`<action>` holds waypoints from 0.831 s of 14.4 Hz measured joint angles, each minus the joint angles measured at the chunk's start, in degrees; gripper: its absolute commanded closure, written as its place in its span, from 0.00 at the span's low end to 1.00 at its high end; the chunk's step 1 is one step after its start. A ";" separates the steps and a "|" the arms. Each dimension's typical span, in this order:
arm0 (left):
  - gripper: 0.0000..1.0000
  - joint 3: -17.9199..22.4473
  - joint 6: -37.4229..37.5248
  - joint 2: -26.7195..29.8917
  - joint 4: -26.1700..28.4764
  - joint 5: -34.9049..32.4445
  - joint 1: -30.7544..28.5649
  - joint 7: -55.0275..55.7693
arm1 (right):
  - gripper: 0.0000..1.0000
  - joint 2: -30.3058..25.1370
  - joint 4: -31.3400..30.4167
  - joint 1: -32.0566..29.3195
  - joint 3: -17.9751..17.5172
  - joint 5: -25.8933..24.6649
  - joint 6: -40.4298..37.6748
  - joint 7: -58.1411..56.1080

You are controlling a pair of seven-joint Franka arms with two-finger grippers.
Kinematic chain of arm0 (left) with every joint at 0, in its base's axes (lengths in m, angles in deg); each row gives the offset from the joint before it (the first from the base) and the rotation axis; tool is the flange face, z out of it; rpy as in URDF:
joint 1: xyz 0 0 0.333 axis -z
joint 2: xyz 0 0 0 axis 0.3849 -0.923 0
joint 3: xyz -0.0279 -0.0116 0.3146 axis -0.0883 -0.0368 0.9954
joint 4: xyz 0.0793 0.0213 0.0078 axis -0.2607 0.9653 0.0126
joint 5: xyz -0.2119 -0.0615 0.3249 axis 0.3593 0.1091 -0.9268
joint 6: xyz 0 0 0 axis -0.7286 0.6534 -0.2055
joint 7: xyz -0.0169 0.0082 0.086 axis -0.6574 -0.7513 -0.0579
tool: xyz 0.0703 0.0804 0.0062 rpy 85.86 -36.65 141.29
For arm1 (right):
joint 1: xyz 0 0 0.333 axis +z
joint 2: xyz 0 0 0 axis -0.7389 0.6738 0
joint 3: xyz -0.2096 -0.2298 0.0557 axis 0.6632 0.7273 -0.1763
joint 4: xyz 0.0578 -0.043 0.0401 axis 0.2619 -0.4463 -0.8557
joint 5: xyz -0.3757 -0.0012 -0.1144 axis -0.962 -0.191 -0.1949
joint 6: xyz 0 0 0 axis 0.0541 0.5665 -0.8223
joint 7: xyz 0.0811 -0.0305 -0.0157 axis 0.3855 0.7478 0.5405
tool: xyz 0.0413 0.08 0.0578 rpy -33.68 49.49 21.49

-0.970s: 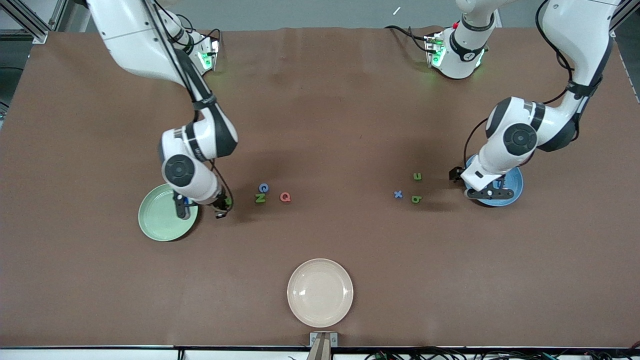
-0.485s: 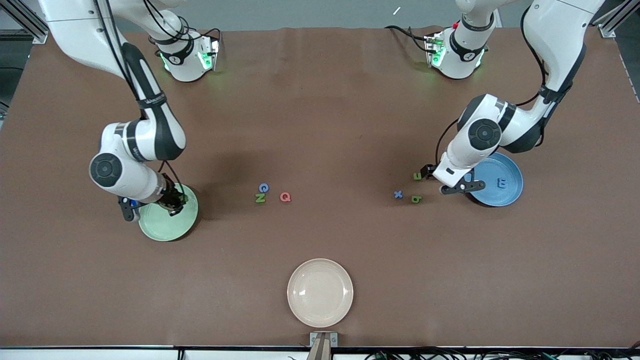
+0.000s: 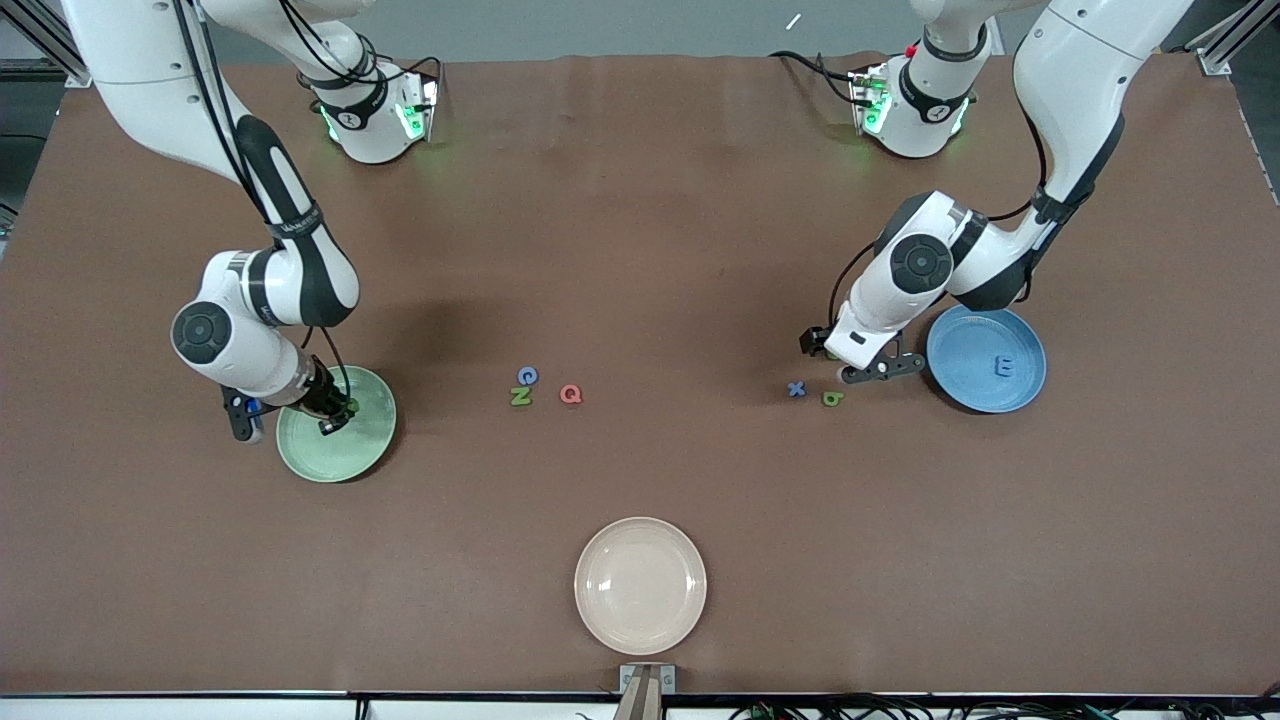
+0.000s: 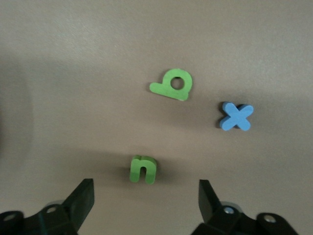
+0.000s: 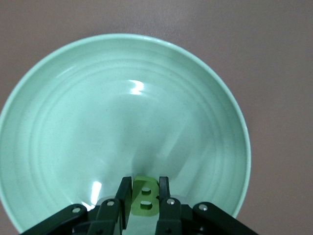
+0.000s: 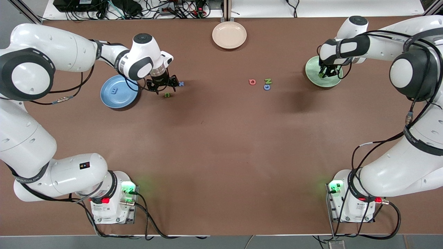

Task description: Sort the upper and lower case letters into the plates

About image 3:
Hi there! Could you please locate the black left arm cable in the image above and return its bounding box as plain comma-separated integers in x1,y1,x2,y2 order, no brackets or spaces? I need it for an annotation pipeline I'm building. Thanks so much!
828,110,1051,331

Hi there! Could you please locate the blue plate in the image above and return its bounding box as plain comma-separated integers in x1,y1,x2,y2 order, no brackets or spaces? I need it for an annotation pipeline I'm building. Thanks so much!
925,302,1048,414

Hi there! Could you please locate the black cable bundle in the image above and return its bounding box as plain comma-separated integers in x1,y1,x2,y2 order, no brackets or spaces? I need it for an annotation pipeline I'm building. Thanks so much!
730,695,1280,720

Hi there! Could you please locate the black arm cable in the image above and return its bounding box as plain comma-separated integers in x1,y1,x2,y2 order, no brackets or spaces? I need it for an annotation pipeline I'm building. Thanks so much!
175,0,353,401
828,110,1051,331

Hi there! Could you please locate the green plate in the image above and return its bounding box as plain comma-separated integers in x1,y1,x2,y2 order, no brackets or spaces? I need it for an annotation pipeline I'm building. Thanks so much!
276,365,398,484

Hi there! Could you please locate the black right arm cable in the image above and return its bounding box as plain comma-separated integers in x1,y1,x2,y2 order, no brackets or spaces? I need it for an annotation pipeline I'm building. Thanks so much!
175,0,353,401

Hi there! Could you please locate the brown table cover sheet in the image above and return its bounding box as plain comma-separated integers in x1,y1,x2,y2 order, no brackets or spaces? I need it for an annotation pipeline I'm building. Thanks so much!
0,52,1280,697

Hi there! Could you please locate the aluminium frame profile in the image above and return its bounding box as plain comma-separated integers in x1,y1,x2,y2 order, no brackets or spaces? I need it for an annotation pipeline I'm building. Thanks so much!
1190,0,1280,76
0,0,96,86

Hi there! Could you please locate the white table edge rail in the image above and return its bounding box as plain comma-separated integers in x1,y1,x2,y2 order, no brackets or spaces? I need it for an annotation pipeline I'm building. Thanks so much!
0,692,1280,720

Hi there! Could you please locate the cream plate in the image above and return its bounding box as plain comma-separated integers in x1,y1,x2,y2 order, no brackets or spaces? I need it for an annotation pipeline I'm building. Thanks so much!
574,516,708,657

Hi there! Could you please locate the black base cable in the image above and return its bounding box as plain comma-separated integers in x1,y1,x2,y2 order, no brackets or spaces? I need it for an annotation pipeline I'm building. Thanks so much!
365,52,446,106
768,50,863,107

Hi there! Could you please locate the grey bracket with tan beam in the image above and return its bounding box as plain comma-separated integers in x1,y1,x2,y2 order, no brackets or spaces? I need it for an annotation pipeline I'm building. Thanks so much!
613,664,676,720

